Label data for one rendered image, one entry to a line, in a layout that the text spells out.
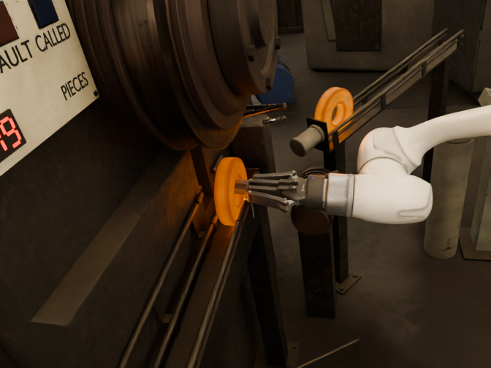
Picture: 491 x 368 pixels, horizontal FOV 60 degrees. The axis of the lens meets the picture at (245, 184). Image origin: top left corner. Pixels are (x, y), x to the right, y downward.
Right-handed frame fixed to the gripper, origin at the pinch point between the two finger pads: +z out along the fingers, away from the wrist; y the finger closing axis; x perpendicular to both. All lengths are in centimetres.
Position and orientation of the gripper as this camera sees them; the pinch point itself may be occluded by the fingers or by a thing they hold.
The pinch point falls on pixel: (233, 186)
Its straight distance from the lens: 95.3
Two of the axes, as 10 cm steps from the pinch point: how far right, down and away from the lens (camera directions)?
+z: -9.7, -0.7, 2.3
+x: -0.7, -8.2, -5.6
